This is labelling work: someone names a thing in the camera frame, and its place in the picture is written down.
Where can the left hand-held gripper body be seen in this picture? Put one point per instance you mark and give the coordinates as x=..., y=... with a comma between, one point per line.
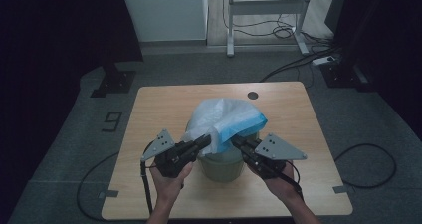
x=172, y=159

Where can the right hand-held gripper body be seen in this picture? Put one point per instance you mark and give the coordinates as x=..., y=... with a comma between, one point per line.
x=268, y=157

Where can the green plastic trash bin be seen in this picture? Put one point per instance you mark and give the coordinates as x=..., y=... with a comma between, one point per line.
x=222, y=167

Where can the white garbage bag blue edge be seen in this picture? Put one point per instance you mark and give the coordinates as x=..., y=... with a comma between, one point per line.
x=225, y=117

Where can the person's left hand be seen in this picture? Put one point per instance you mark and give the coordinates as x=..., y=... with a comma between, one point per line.
x=169, y=184

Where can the person's right hand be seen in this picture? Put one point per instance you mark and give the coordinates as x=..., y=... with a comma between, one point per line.
x=278, y=184

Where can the round black table grommet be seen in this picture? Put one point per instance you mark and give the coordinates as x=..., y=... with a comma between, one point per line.
x=253, y=95

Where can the grey tape piece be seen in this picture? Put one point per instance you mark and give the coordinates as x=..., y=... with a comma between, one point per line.
x=109, y=194
x=340, y=189

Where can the black stand base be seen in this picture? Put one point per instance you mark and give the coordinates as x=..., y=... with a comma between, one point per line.
x=114, y=83
x=341, y=76

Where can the white power strip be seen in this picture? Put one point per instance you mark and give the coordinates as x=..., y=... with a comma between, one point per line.
x=323, y=60

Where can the white cabinet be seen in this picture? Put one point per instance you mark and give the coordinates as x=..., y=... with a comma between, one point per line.
x=166, y=11

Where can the black curtain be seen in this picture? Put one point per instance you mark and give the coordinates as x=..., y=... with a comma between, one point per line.
x=49, y=35
x=398, y=51

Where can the white metal desk frame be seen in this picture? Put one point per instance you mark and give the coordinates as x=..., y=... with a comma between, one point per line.
x=265, y=7

